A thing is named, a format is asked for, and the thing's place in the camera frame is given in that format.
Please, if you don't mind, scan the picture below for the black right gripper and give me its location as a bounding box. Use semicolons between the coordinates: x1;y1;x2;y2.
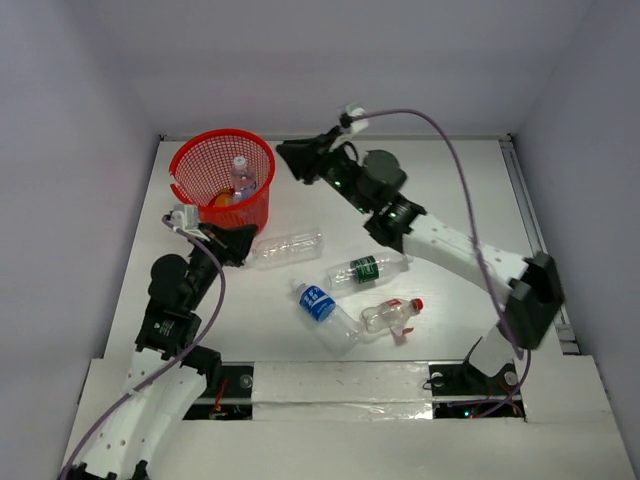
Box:
278;124;373;214

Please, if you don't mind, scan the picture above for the orange juice bottle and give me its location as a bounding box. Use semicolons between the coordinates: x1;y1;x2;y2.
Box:
208;189;235;208

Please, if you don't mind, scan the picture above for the purple label small bottle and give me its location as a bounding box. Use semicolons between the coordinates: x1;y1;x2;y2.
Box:
230;156;257;204

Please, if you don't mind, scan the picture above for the green label clear bottle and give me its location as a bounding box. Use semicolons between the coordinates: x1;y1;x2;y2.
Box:
324;253;414;293

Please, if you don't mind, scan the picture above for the blue label clear bottle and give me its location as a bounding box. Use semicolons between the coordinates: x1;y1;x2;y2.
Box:
291;280;362;356

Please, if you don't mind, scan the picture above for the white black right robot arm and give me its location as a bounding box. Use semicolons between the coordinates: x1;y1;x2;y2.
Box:
276;132;565;392

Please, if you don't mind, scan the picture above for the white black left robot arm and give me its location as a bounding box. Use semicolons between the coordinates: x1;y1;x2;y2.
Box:
60;214;258;479

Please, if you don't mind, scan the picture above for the clear unlabelled plastic bottle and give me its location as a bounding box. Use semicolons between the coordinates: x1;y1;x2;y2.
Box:
249;228;324;270

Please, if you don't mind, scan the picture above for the red mesh plastic basket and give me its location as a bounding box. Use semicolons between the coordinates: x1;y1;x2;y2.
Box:
169;128;276;230

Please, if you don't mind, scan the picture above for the silver foil tape strip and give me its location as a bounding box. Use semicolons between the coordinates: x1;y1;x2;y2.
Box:
251;361;433;422

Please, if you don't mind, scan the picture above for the red cap clear bottle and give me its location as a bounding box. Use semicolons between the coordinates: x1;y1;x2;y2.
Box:
359;298;424;346

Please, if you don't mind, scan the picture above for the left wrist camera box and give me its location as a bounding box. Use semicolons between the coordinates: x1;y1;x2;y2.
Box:
169;203;200;235

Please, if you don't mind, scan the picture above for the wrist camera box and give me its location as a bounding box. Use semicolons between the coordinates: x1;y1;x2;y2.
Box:
169;203;200;235
339;103;369;136

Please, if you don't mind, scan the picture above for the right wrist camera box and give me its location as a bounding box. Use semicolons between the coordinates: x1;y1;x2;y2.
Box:
339;103;369;136

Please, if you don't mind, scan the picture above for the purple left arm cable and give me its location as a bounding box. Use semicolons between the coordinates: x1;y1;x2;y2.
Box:
59;214;227;476

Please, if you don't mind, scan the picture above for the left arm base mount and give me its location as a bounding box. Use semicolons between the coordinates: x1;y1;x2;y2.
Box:
183;363;254;421

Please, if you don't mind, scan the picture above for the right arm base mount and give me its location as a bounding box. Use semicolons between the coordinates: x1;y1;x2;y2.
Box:
423;362;525;420

